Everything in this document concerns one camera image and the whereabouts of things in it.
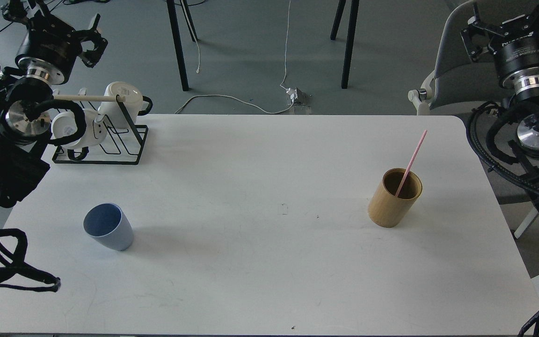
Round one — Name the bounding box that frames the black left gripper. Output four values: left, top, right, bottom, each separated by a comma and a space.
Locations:
2, 0, 108, 68

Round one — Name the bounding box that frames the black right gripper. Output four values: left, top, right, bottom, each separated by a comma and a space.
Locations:
461, 0, 539, 75

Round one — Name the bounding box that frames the blue cup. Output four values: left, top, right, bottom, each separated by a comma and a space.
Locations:
83, 203, 134, 251

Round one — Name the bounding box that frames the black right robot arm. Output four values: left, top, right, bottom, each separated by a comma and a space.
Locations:
461, 1, 539, 214

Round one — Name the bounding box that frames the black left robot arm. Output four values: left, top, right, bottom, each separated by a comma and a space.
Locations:
0, 0, 108, 292

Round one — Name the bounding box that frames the grey office chair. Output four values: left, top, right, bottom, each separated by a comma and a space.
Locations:
408, 0, 539, 238

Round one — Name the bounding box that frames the white mug front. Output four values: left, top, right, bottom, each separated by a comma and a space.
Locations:
51, 109, 108, 150

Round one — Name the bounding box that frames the white mug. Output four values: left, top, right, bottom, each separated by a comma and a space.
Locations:
97, 81, 153, 130
51, 109, 108, 150

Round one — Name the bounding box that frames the white mug rear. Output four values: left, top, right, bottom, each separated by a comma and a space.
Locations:
97, 81, 153, 130

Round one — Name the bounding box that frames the black table leg left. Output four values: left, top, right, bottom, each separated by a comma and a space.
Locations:
165, 0, 197, 92

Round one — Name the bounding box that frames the black table leg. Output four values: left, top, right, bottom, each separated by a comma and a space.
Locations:
165, 0, 197, 92
330, 0, 360, 89

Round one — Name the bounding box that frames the black table leg right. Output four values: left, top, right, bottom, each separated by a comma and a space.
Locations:
330, 0, 360, 89

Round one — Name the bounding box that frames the bamboo cylinder holder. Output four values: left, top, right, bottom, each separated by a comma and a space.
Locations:
368, 168, 422, 228

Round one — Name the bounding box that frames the black wire mug rack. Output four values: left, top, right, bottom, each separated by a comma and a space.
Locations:
19, 89, 149, 165

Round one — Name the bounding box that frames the white cable with plug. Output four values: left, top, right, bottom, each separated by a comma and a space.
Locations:
175, 0, 308, 115

